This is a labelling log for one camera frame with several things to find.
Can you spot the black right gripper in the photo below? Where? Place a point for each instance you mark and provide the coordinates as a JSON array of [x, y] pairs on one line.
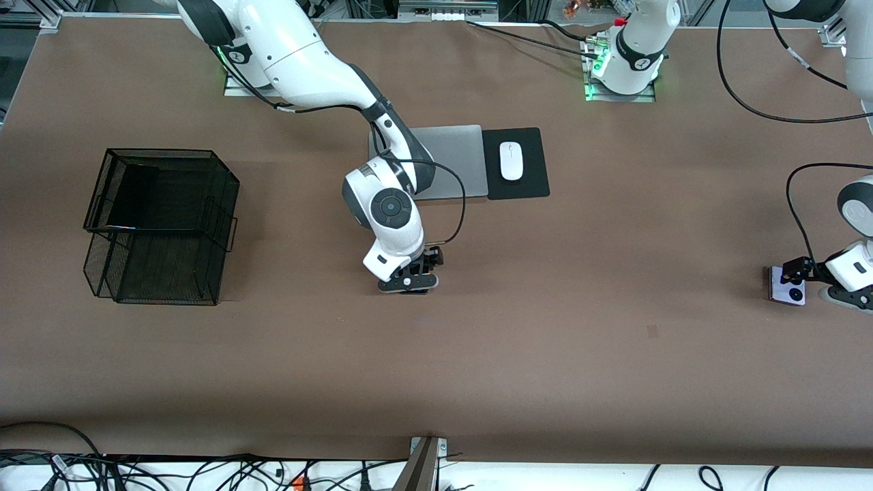
[[431, 259]]

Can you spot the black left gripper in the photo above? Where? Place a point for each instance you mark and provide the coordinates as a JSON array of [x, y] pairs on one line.
[[809, 269]]

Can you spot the pink white flip phone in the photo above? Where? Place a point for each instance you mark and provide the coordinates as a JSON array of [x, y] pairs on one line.
[[791, 294]]

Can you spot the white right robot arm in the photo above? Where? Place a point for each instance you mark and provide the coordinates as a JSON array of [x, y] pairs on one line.
[[300, 61]]

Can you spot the silver laptop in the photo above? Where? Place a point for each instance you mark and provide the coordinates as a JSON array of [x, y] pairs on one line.
[[457, 157]]

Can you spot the white computer mouse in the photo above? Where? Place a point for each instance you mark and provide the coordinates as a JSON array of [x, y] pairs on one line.
[[511, 161]]

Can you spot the black mouse pad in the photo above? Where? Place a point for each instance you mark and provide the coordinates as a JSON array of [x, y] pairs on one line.
[[535, 164]]

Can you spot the grey power strip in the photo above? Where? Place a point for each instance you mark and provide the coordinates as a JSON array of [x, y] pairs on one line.
[[447, 8]]

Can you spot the black mesh two-tier tray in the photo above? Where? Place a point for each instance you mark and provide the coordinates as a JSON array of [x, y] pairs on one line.
[[164, 266]]

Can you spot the aluminium table bracket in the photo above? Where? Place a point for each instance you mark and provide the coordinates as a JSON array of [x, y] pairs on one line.
[[419, 470]]

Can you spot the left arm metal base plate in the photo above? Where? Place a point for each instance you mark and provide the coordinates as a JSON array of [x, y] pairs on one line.
[[593, 97]]

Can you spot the aluminium frame profile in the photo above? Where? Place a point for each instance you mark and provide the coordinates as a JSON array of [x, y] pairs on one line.
[[832, 34], [51, 20]]

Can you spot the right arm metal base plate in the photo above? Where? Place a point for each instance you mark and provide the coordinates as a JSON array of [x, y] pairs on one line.
[[235, 91]]

